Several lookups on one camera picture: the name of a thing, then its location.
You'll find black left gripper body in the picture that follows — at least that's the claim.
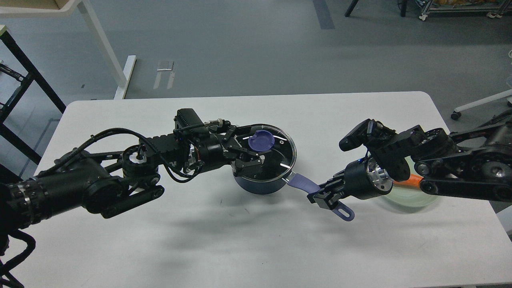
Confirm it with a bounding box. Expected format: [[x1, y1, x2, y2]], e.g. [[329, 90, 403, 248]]
[[191, 132, 238, 173]]

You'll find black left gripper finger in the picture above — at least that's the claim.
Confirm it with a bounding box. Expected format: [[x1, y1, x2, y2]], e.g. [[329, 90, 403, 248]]
[[222, 125, 259, 146], [233, 155, 265, 177]]

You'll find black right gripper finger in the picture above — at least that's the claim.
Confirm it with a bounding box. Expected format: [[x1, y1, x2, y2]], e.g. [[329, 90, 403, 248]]
[[319, 176, 340, 191], [307, 189, 344, 210]]

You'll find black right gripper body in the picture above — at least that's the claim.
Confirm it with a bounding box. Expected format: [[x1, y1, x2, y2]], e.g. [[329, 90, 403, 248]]
[[332, 157, 393, 200]]

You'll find blue saucepan with handle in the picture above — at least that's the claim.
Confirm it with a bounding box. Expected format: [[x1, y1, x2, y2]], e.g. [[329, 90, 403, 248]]
[[232, 124, 355, 221]]

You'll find glass pot lid blue knob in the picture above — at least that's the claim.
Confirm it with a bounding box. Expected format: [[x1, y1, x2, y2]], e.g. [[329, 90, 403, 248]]
[[233, 124, 298, 181]]

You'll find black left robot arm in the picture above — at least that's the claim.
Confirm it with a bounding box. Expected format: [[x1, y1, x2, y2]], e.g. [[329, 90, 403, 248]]
[[1, 123, 274, 288]]

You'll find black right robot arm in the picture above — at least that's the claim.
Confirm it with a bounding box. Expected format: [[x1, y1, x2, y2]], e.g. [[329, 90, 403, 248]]
[[308, 115, 512, 210]]

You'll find light green plate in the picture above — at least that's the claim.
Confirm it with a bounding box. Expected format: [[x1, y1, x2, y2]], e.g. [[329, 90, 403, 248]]
[[384, 157, 440, 208]]

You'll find orange toy carrot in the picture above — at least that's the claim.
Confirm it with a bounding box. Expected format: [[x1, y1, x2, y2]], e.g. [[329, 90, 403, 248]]
[[393, 174, 423, 189]]

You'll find white chair base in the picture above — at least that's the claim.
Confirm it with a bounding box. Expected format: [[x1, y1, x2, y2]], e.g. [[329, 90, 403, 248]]
[[450, 75, 512, 120]]

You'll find black metal rack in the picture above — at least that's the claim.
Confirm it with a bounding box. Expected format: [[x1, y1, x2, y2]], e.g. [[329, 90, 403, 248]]
[[0, 24, 66, 164]]

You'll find metal wheeled cart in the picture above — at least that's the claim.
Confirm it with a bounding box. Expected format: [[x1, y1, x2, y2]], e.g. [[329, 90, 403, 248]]
[[418, 0, 511, 21]]

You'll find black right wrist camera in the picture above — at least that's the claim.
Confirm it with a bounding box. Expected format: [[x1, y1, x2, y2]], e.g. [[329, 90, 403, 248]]
[[339, 119, 378, 152]]

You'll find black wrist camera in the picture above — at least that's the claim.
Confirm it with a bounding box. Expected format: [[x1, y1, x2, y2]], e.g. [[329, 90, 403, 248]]
[[173, 108, 208, 135], [339, 119, 378, 152]]

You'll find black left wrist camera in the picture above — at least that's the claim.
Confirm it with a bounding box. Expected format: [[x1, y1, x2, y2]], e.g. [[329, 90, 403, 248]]
[[173, 108, 208, 135]]

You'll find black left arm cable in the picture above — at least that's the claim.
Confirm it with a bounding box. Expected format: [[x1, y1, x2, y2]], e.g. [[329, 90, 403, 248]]
[[34, 127, 192, 184]]

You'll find white desk frame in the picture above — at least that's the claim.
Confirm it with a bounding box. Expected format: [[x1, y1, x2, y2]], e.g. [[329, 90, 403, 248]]
[[0, 0, 137, 100]]

